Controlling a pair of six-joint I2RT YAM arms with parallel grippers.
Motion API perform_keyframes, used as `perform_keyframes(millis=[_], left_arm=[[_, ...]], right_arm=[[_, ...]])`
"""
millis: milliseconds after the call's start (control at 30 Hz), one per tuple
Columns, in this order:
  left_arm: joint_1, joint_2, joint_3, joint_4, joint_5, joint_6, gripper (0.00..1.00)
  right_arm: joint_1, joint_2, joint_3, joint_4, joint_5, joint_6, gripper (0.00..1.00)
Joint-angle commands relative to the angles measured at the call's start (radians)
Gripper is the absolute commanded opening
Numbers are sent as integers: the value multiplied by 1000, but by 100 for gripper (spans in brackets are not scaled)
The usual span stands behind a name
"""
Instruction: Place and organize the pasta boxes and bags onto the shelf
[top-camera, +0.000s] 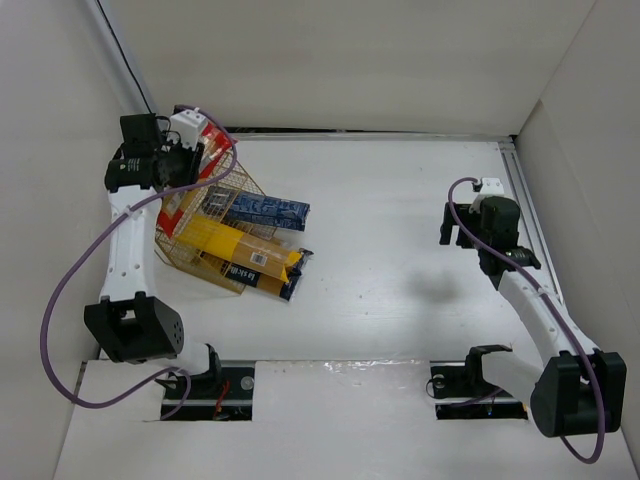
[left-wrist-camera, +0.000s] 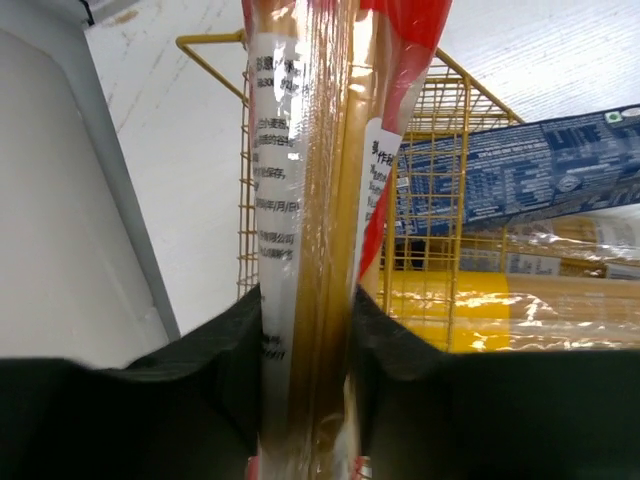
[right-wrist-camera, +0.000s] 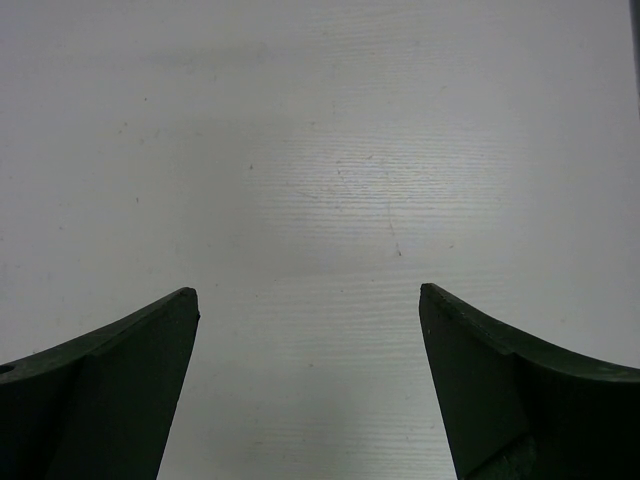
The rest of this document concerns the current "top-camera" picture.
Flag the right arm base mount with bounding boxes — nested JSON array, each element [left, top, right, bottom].
[[425, 361, 528, 421]]

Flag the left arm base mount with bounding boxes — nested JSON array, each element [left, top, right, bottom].
[[160, 361, 256, 422]]

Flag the gold wire mesh shelf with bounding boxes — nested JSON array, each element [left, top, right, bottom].
[[156, 148, 277, 294]]

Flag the aluminium frame post left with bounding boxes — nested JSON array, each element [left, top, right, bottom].
[[82, 0, 160, 114]]

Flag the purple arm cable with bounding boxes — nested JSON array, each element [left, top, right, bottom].
[[447, 176, 607, 465], [39, 103, 241, 419]]

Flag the aluminium frame rail right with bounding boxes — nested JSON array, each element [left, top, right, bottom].
[[498, 137, 564, 304]]

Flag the red spaghetti bag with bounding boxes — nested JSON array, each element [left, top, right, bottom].
[[157, 124, 235, 238]]

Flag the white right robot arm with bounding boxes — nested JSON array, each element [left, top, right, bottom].
[[439, 196, 627, 438]]

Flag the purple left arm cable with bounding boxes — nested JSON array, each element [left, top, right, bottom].
[[39, 103, 241, 419]]

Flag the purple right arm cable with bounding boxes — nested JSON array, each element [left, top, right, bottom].
[[447, 176, 607, 465]]

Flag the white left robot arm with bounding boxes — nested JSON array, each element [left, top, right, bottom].
[[84, 109, 222, 389]]

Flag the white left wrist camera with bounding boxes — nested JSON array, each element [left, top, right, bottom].
[[169, 109, 208, 150]]

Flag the blue pasta box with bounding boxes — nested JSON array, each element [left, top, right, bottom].
[[201, 186, 311, 231]]

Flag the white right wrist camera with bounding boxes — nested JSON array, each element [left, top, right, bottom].
[[469, 177, 505, 213]]

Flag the yellow pasta bag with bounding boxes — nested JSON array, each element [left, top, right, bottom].
[[176, 215, 288, 281]]

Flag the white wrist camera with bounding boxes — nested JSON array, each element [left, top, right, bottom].
[[169, 109, 208, 150], [469, 177, 505, 213]]

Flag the dark blue spaghetti bag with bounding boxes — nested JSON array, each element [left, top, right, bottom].
[[199, 254, 304, 302]]

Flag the blue-topped spaghetti bag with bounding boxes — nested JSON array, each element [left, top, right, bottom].
[[270, 237, 314, 275]]

